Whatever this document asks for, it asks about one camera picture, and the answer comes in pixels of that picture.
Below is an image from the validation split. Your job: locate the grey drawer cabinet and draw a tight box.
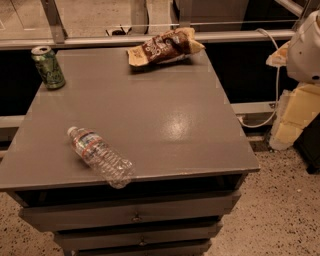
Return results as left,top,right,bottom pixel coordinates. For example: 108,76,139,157
0,48,259,256

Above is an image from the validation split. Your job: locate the green soda can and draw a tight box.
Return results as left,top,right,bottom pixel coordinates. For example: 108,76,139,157
31,46,65,90

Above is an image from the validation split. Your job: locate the brown chip bag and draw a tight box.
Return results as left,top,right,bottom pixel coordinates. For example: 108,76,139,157
127,27,205,67

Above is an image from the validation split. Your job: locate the metal window railing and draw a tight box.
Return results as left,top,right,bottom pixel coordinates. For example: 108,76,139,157
0,0,320,51

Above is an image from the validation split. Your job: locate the clear plastic water bottle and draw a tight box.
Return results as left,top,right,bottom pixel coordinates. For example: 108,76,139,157
67,127,134,189

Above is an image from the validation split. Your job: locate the white cable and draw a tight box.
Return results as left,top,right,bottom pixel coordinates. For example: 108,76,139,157
237,27,282,129

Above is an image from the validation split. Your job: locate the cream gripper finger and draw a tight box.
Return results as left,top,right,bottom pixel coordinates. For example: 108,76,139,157
266,42,289,67
269,83,320,150

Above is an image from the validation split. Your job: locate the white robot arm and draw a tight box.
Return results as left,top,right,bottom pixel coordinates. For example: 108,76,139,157
266,10,320,150

